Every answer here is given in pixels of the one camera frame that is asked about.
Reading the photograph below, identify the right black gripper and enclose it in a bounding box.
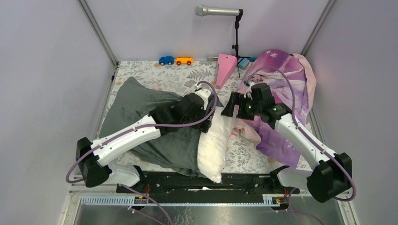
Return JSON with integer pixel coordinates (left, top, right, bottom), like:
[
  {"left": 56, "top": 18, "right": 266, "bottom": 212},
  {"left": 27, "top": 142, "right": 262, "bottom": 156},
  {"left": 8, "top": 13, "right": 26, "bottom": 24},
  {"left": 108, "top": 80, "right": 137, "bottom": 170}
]
[{"left": 221, "top": 92, "right": 262, "bottom": 121}]

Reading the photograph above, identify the grey plush pillowcase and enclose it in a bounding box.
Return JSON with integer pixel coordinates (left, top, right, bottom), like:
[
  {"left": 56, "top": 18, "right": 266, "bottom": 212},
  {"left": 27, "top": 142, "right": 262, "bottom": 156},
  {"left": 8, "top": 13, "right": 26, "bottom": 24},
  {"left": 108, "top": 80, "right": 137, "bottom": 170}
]
[{"left": 99, "top": 77, "right": 220, "bottom": 177}]

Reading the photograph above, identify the white pillow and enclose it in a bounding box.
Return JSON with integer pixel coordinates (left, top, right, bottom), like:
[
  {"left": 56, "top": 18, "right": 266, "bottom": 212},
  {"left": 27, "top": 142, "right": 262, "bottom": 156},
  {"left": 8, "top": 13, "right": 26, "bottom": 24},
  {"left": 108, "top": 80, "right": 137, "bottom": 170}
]
[{"left": 197, "top": 106, "right": 237, "bottom": 183}]

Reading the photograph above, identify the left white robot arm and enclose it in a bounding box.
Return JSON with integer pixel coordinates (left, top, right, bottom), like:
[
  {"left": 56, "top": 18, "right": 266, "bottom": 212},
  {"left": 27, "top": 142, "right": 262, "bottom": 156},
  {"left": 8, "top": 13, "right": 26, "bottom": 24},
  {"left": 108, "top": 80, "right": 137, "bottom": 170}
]
[{"left": 77, "top": 89, "right": 217, "bottom": 193}]

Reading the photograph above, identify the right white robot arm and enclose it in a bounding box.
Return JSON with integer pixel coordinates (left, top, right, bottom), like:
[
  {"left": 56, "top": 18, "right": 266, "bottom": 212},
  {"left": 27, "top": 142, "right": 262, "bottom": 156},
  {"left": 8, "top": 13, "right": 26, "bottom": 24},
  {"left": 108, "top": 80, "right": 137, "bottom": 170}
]
[{"left": 221, "top": 83, "right": 357, "bottom": 203}]

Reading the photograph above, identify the floral table cloth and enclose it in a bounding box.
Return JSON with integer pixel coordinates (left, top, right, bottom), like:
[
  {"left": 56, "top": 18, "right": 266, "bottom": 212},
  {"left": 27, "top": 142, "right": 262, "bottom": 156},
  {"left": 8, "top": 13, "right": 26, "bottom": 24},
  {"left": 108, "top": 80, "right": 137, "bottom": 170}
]
[{"left": 107, "top": 61, "right": 311, "bottom": 174}]

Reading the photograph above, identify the light blue small box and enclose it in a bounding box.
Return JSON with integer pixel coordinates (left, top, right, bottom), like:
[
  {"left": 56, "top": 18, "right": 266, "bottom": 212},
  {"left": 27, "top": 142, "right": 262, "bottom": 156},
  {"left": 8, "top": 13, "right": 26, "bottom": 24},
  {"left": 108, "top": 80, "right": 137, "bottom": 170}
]
[{"left": 238, "top": 58, "right": 250, "bottom": 70}]

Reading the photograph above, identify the pink wedge block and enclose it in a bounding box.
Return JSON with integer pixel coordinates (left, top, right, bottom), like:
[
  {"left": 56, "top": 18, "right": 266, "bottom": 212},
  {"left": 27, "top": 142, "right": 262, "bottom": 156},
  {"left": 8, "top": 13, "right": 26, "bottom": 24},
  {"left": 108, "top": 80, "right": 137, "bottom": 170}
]
[{"left": 214, "top": 53, "right": 237, "bottom": 89}]

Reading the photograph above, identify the orange toy car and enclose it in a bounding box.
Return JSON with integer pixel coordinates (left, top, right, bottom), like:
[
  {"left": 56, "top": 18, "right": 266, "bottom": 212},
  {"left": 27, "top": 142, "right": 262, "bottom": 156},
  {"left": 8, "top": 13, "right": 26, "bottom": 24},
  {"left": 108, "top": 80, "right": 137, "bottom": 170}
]
[{"left": 175, "top": 57, "right": 194, "bottom": 66}]

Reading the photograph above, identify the blue toy car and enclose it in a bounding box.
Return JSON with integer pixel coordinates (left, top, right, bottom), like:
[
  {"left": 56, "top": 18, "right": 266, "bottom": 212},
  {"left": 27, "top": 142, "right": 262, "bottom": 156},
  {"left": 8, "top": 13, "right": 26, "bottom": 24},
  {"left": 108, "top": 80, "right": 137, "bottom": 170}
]
[{"left": 158, "top": 56, "right": 175, "bottom": 66}]

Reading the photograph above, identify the purple princess print blanket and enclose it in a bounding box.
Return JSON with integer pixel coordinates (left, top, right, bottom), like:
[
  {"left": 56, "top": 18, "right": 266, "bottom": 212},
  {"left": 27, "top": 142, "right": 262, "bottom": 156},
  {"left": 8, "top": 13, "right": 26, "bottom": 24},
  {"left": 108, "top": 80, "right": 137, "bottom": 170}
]
[{"left": 230, "top": 49, "right": 317, "bottom": 167}]

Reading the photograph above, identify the black microphone stand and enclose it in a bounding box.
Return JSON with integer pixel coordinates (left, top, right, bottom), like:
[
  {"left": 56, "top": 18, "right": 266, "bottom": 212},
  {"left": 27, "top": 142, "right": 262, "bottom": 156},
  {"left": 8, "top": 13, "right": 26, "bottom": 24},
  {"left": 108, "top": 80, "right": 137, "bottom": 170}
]
[{"left": 232, "top": 9, "right": 249, "bottom": 77}]

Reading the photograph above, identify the silver microphone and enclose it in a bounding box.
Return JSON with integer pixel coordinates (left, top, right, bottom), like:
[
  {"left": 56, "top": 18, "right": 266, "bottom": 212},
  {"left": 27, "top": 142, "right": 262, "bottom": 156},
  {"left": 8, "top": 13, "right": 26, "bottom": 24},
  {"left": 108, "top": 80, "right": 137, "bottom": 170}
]
[{"left": 195, "top": 5, "right": 243, "bottom": 16}]

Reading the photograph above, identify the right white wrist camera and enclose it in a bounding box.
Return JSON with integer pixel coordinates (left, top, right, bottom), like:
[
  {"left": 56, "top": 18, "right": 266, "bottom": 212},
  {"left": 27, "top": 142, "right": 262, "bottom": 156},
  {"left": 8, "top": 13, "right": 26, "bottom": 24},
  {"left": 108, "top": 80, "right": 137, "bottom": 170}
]
[{"left": 244, "top": 81, "right": 257, "bottom": 100}]

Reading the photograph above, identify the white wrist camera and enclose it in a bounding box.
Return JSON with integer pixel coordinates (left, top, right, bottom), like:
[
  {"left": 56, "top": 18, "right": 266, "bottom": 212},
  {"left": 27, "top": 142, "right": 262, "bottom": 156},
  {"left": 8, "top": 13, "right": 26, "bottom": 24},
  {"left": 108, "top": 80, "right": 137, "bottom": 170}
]
[
  {"left": 244, "top": 81, "right": 257, "bottom": 100},
  {"left": 194, "top": 88, "right": 213, "bottom": 102}
]

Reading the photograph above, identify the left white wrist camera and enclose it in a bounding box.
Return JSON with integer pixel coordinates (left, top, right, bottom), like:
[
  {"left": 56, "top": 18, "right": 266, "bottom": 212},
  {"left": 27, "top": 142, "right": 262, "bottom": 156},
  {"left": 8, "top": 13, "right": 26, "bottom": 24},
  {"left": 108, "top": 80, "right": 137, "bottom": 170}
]
[{"left": 194, "top": 88, "right": 213, "bottom": 102}]

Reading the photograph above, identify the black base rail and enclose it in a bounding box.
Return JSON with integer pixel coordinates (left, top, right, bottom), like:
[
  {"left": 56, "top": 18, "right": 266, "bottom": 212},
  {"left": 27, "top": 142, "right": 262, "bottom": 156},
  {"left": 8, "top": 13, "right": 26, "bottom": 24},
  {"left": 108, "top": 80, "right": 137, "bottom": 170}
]
[{"left": 132, "top": 172, "right": 293, "bottom": 204}]

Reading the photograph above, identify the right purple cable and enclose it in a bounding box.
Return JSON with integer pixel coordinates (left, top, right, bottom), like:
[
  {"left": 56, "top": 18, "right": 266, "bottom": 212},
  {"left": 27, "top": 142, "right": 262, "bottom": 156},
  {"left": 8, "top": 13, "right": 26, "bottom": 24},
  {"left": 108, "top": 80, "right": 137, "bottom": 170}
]
[{"left": 244, "top": 66, "right": 357, "bottom": 225}]

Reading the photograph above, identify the purple cable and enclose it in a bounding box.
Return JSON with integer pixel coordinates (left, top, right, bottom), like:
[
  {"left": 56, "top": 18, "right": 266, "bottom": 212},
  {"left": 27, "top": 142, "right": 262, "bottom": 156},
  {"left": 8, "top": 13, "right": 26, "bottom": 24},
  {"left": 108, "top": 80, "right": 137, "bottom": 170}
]
[
  {"left": 65, "top": 81, "right": 218, "bottom": 225},
  {"left": 244, "top": 66, "right": 357, "bottom": 225}
]

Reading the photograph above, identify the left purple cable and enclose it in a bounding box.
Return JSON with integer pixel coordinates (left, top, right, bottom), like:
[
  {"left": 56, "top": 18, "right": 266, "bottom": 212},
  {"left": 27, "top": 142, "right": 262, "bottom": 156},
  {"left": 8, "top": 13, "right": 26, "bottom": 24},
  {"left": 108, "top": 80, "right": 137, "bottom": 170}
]
[{"left": 65, "top": 81, "right": 218, "bottom": 225}]

